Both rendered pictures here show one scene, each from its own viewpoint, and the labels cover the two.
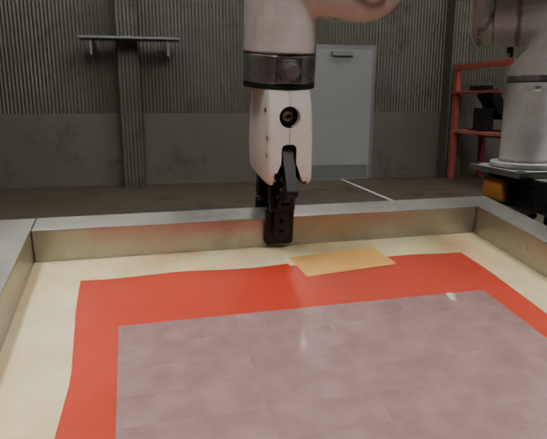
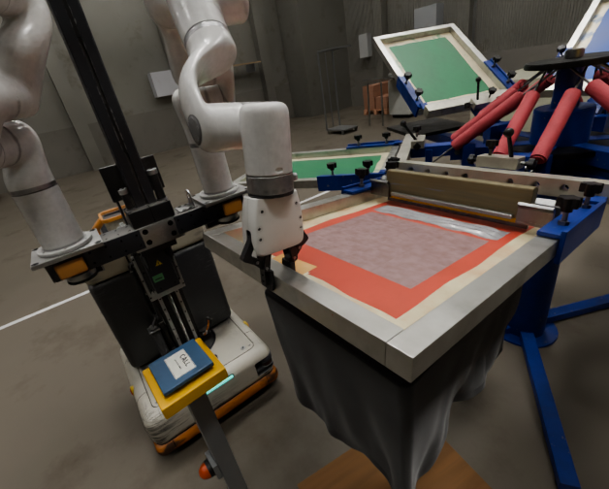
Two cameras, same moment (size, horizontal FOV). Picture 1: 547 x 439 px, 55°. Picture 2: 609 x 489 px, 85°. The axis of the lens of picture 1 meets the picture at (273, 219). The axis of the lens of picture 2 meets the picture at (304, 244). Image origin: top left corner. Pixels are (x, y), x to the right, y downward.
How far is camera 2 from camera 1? 0.90 m
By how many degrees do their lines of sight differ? 102
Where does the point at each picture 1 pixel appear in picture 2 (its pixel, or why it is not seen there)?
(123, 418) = (442, 267)
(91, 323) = (418, 295)
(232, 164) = not seen: outside the picture
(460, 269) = not seen: hidden behind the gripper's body
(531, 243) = not seen: hidden behind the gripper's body
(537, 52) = (43, 165)
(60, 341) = (437, 295)
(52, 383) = (453, 284)
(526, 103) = (58, 202)
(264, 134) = (298, 216)
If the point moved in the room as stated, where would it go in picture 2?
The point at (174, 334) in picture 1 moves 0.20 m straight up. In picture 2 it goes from (398, 276) to (394, 172)
